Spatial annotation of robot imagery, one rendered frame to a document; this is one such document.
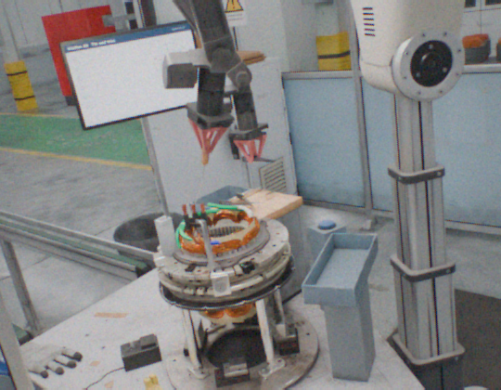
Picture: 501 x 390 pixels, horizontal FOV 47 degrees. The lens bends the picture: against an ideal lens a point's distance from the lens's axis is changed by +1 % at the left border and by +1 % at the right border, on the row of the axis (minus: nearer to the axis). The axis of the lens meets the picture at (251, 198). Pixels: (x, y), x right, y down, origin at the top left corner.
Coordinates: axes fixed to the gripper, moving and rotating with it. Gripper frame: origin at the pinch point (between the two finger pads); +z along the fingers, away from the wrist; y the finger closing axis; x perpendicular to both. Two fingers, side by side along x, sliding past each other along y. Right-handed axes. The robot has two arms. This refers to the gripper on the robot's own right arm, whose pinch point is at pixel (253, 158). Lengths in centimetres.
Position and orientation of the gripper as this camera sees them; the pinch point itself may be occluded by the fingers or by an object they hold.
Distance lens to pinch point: 163.9
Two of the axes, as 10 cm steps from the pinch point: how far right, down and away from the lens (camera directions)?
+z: 1.8, 9.3, 3.4
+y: -7.0, 3.6, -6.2
